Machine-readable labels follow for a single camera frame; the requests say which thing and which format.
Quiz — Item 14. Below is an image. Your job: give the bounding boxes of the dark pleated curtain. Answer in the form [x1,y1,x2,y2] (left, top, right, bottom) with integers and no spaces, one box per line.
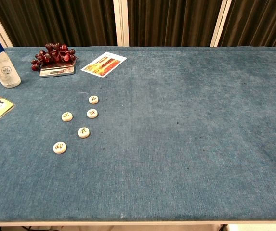
[218,0,276,51]
[127,0,223,48]
[0,0,118,48]

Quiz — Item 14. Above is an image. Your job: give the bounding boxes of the red yellow picture card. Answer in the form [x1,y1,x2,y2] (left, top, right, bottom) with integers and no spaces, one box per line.
[80,51,128,78]

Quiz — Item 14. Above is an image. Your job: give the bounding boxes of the blue fabric tablecloth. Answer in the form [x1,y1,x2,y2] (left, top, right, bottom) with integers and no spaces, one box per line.
[0,46,276,222]

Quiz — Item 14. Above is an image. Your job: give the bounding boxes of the dark red grape bunch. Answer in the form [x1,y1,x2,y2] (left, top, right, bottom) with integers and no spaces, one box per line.
[30,43,78,72]

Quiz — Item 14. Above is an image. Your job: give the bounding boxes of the small silver kitchen scale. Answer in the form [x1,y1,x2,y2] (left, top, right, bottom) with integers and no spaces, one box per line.
[39,60,77,78]

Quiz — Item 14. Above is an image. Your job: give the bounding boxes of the blue capped white bottle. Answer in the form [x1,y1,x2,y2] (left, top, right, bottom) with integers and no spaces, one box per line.
[0,19,22,89]

